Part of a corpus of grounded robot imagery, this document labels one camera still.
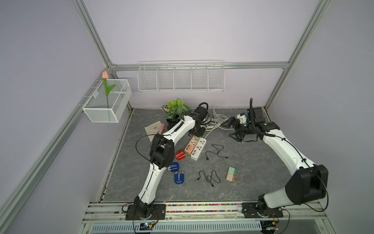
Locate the green charger adapter middle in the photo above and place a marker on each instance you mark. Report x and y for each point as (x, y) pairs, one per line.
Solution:
(232, 171)

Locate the white power strip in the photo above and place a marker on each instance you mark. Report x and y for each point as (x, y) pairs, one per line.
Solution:
(198, 149)

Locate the white mesh wall basket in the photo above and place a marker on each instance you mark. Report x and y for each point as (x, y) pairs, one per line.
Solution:
(96, 107)

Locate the blue electric shaver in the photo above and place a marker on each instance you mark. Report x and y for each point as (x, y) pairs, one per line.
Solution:
(179, 177)
(174, 167)

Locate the potted green plant black vase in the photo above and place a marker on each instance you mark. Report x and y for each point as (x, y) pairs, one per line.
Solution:
(174, 112)

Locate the white vented cable duct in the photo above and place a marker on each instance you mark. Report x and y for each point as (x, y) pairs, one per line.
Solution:
(173, 227)

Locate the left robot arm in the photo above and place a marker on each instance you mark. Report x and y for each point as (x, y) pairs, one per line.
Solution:
(162, 155)

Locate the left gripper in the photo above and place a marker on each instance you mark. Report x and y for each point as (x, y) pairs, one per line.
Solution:
(200, 134)

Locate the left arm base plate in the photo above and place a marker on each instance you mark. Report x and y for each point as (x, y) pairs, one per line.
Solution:
(142, 212)

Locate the red electric shaver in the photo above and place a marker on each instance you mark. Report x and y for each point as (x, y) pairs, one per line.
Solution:
(180, 155)

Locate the pink charger adapter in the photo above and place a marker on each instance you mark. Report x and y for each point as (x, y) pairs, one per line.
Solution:
(231, 178)

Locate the white wire wall shelf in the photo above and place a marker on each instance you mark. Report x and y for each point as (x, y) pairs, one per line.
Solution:
(181, 76)

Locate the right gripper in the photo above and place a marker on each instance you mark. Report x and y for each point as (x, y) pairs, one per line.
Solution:
(236, 122)

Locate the blue electric shaver lower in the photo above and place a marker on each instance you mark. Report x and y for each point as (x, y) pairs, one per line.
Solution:
(179, 177)

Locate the blue electric shaver upper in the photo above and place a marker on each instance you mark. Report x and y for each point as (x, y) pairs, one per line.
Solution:
(174, 167)

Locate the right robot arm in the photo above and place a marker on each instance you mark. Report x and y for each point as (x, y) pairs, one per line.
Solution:
(308, 180)

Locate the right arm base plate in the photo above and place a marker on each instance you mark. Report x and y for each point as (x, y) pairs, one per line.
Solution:
(254, 210)

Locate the artificial pink tulip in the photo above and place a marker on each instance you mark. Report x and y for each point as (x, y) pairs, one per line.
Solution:
(107, 88)

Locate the orange power strip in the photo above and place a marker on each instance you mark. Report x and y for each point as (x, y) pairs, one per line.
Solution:
(191, 145)

